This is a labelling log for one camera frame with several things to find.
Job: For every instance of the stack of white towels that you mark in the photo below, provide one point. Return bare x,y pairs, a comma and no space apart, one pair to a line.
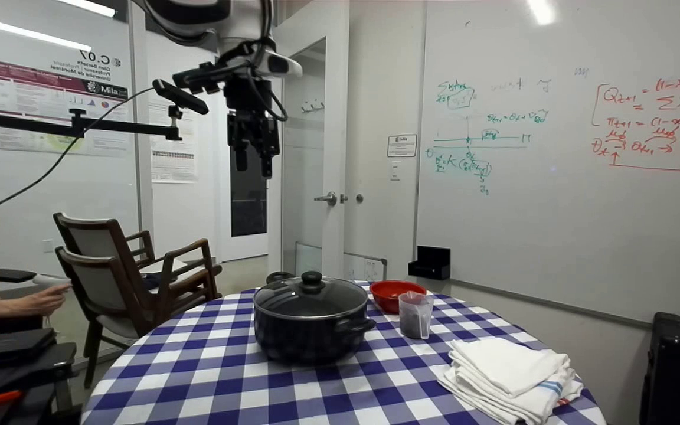
511,372

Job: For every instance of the whiteboard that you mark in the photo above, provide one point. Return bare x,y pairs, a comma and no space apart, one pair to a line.
564,224

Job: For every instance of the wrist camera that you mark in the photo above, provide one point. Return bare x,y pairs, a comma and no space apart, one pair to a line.
195,77

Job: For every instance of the office chair armrest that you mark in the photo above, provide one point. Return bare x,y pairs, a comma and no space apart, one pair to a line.
15,275

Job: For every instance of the clear plastic measuring cup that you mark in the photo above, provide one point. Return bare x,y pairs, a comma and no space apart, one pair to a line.
415,319

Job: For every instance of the black desk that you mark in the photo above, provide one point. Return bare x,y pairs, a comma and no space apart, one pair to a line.
45,366

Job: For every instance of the large research poster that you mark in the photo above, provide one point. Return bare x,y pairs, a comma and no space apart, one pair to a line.
33,94

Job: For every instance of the blue white checked tablecloth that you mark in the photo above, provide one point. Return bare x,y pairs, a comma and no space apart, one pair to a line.
210,378

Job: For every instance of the dark blue cooking pot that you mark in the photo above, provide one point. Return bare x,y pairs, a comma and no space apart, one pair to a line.
310,336

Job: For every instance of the glass pot lid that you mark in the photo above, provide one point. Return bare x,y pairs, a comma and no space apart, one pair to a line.
316,298

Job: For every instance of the camera on mount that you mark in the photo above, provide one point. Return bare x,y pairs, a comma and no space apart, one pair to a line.
182,97

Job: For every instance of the small paper poster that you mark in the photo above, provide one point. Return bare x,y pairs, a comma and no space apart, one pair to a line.
173,156

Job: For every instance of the red bowl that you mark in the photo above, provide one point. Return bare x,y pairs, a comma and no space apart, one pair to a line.
386,298

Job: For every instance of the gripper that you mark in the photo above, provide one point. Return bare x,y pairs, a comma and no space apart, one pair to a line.
252,127

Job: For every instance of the white door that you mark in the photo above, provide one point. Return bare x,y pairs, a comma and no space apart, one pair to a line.
334,147

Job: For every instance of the black whiteboard tray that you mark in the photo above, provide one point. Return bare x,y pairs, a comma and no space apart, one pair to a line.
430,262

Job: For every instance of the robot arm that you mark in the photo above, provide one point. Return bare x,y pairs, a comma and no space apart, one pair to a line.
239,29

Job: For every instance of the black flat case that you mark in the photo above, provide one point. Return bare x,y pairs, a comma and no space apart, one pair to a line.
3,345

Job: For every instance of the light switch plate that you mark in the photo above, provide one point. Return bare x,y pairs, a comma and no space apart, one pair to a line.
395,170

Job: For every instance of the coat hooks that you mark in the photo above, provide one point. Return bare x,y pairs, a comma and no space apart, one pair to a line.
312,107

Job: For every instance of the small wall sign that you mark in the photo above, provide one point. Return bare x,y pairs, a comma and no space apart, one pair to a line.
402,146

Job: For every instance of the pair of wooden chairs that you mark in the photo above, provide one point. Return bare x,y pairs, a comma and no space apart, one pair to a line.
110,277

